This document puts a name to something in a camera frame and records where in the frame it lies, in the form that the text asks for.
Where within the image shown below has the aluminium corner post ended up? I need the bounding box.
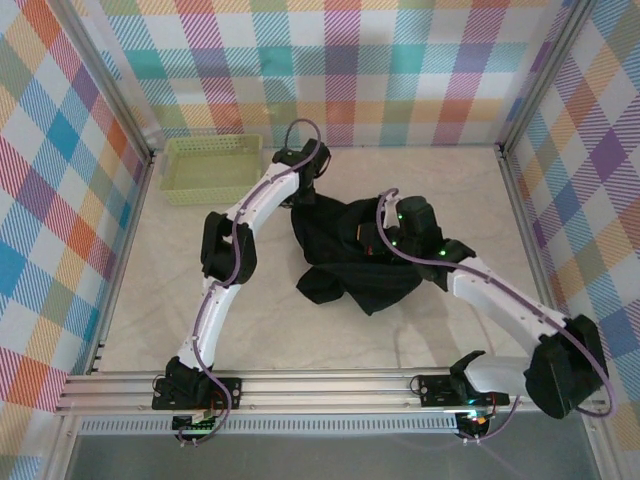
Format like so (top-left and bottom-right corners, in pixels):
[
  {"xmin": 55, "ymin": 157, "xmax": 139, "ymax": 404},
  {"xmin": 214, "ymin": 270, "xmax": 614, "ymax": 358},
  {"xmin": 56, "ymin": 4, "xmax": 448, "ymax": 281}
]
[
  {"xmin": 494, "ymin": 0, "xmax": 601, "ymax": 157},
  {"xmin": 47, "ymin": 0, "xmax": 157, "ymax": 162}
]

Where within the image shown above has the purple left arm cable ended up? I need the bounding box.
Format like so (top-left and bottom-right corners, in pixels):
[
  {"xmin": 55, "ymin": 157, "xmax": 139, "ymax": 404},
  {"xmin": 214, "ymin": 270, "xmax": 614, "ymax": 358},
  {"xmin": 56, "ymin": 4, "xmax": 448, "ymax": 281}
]
[{"xmin": 174, "ymin": 118, "xmax": 324, "ymax": 446}]

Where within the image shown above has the aluminium right side rail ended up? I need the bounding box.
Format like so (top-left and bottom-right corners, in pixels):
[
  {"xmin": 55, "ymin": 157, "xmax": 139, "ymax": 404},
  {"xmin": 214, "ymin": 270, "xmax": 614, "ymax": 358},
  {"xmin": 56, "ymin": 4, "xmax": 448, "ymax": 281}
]
[{"xmin": 497, "ymin": 144, "xmax": 576, "ymax": 369}]

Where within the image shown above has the controller board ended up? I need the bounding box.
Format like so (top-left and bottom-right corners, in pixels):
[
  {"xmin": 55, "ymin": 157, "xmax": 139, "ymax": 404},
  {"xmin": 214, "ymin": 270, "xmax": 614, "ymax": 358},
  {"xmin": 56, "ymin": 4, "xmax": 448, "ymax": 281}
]
[
  {"xmin": 457, "ymin": 407, "xmax": 492, "ymax": 429},
  {"xmin": 172, "ymin": 409, "xmax": 222, "ymax": 434}
]

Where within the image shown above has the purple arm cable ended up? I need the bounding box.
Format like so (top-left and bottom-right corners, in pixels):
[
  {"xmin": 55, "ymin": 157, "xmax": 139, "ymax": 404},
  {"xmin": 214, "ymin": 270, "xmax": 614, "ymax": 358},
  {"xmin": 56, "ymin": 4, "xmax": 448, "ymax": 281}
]
[
  {"xmin": 377, "ymin": 187, "xmax": 617, "ymax": 445},
  {"xmin": 174, "ymin": 118, "xmax": 324, "ymax": 446}
]

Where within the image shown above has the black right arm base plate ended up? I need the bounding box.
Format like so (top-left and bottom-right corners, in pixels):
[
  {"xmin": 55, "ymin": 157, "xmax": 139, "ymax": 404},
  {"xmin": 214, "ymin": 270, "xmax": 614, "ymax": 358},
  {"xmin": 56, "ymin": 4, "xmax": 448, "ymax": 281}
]
[{"xmin": 417, "ymin": 373, "xmax": 511, "ymax": 407}]

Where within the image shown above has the right controller board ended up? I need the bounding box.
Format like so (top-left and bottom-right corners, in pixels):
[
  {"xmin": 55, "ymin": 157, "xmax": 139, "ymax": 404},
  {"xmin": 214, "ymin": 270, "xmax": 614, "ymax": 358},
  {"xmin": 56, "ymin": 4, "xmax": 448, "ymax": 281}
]
[{"xmin": 457, "ymin": 407, "xmax": 492, "ymax": 429}]

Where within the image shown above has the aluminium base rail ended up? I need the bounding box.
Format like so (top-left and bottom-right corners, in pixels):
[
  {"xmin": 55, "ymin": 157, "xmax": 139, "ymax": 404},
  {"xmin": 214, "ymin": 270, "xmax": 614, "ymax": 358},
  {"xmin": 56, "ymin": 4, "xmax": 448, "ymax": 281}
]
[{"xmin": 54, "ymin": 367, "xmax": 609, "ymax": 416}]

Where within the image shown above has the black t-shirt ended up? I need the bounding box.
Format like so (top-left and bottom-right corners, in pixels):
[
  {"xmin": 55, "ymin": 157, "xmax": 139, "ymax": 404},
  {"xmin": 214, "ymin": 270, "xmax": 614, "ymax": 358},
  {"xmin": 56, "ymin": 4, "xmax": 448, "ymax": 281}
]
[{"xmin": 289, "ymin": 194, "xmax": 436, "ymax": 317}]

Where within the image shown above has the aluminium left corner post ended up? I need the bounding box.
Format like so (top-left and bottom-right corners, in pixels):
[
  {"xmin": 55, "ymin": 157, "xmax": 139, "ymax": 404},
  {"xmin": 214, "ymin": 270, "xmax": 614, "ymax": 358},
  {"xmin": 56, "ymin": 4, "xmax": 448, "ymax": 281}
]
[{"xmin": 47, "ymin": 0, "xmax": 157, "ymax": 162}]

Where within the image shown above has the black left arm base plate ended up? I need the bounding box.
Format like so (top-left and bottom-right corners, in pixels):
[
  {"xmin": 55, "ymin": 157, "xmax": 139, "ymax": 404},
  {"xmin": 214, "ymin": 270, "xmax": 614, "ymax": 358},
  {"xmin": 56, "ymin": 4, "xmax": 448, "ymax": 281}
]
[{"xmin": 151, "ymin": 377, "xmax": 244, "ymax": 411}]

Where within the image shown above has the aluminium left side rail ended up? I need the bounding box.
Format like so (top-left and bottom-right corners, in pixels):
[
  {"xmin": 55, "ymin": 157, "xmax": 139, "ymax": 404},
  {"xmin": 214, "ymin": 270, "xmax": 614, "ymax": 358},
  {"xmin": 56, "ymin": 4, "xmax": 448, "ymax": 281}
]
[{"xmin": 87, "ymin": 149, "xmax": 157, "ymax": 376}]

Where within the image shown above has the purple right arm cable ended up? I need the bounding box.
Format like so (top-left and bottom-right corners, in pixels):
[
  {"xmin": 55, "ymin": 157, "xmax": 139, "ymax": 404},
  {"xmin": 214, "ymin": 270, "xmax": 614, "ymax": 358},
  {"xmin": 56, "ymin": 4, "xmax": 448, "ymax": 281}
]
[{"xmin": 377, "ymin": 187, "xmax": 617, "ymax": 445}]

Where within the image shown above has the left controller board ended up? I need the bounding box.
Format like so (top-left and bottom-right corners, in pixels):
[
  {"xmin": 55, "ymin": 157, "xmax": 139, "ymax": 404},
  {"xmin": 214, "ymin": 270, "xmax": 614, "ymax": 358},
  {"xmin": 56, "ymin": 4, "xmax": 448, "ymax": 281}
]
[{"xmin": 172, "ymin": 409, "xmax": 222, "ymax": 434}]

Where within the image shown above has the pale green perforated plastic basket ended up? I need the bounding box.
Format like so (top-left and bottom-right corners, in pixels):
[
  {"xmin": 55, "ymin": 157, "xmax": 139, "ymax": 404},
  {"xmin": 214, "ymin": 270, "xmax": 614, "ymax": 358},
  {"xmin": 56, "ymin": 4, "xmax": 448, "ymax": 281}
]
[{"xmin": 158, "ymin": 134, "xmax": 265, "ymax": 207}]

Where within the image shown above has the slotted grey cable duct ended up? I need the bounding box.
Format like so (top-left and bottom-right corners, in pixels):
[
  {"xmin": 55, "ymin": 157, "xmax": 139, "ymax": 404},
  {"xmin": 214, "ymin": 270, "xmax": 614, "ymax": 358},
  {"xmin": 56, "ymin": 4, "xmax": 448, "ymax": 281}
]
[{"xmin": 79, "ymin": 417, "xmax": 461, "ymax": 437}]

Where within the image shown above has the aluminium right corner post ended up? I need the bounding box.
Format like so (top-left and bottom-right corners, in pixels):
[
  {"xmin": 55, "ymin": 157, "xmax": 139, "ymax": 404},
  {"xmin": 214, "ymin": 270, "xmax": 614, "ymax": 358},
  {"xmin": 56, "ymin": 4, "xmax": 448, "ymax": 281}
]
[{"xmin": 494, "ymin": 0, "xmax": 601, "ymax": 157}]

